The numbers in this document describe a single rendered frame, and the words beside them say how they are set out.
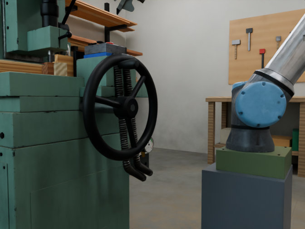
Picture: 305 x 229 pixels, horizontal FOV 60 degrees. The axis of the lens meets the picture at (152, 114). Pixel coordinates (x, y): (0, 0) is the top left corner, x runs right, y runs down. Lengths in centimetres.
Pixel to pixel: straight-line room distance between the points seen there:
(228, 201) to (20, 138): 76
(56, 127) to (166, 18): 396
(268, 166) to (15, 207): 82
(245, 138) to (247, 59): 292
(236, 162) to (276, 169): 14
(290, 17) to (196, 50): 132
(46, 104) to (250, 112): 62
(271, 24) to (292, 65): 303
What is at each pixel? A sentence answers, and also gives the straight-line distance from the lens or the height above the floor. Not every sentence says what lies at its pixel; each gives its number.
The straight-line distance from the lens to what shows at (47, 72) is 91.
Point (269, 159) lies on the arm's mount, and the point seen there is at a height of 61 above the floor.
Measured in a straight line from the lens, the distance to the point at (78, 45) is 359.
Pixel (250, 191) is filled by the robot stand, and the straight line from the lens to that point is 106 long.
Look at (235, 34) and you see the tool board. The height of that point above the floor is 175.
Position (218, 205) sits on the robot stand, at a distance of 112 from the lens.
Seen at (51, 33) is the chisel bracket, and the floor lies 104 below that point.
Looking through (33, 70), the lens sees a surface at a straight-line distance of 94.
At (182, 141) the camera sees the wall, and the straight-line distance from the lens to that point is 433.
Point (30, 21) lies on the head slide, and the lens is 108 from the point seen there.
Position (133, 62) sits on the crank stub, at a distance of 66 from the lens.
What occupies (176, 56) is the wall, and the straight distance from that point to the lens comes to 438.
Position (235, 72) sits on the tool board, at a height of 121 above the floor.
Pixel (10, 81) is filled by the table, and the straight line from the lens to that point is 73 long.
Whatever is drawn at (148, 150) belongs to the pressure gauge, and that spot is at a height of 64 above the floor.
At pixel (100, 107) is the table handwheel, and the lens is 77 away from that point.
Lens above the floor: 83
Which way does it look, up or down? 3 degrees down
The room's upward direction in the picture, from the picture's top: straight up
